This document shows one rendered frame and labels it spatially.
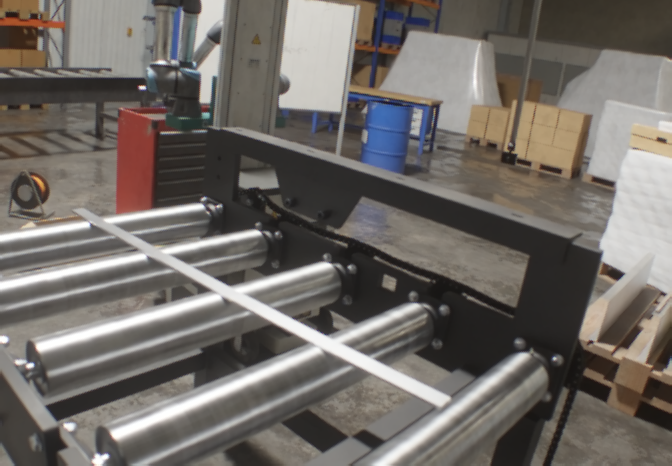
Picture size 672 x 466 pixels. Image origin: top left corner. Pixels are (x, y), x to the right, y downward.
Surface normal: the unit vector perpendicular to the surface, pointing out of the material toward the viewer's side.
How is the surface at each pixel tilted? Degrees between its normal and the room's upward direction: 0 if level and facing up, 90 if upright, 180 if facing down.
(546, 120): 90
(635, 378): 90
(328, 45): 90
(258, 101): 90
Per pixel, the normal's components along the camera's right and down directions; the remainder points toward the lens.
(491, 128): -0.65, 0.15
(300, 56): 0.39, 0.33
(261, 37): 0.69, 0.30
